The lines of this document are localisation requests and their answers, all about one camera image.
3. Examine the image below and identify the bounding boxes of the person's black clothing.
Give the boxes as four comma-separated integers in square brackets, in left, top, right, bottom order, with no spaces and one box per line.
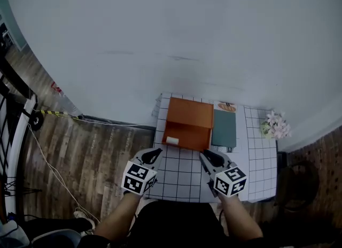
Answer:
[76,199,283,248]

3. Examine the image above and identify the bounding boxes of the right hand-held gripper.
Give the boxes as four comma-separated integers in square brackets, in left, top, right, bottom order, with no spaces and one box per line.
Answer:
[199,149,248,198]

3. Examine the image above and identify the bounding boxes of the white checked tablecloth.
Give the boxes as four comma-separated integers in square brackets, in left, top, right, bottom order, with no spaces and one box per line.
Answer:
[151,92,279,204]

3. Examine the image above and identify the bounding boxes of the person's left forearm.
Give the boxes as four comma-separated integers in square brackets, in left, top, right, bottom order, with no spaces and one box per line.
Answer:
[94,191,143,243]

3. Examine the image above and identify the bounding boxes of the glass door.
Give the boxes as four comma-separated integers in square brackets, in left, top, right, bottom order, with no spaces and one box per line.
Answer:
[0,0,28,53]

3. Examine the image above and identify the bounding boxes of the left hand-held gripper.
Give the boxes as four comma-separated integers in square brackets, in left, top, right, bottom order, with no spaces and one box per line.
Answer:
[121,148,164,196]

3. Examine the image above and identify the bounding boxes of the yellow-black striped cable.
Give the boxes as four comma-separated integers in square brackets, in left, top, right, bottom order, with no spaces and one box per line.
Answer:
[39,110,81,121]

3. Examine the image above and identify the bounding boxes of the pink flowers in pot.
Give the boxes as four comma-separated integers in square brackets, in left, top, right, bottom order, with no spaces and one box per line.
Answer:
[260,110,292,140]

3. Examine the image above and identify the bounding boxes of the black padded case lid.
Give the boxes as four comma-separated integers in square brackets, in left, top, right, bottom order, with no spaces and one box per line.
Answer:
[31,228,83,248]

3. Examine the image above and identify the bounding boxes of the small black wheel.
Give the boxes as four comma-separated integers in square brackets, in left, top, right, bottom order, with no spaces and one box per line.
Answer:
[29,115,44,131]

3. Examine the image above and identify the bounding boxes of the person's right forearm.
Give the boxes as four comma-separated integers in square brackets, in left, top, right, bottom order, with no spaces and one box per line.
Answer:
[218,195,265,243]

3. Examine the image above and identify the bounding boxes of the grey-green flat tray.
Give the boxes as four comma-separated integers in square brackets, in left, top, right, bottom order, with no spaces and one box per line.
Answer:
[211,108,238,148]

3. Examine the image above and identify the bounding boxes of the orange drawer case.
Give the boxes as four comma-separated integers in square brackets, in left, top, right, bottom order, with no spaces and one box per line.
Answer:
[166,97,215,130]

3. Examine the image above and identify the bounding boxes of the open equipment case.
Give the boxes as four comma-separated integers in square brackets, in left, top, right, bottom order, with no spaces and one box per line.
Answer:
[0,212,30,248]

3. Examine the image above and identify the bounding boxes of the black metal railing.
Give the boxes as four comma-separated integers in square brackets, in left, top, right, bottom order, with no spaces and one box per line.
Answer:
[0,48,36,215]

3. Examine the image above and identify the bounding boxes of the clear plastic water bottle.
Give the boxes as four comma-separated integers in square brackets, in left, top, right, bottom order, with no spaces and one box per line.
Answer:
[51,81,81,117]

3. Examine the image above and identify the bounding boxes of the white power strip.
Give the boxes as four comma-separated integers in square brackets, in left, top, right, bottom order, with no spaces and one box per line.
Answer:
[73,210,96,232]

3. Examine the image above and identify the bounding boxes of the white post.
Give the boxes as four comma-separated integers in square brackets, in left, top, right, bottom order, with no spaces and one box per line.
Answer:
[4,96,37,211]

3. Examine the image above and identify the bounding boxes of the thin white cable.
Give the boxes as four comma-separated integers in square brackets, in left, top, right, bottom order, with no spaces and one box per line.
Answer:
[26,122,102,224]

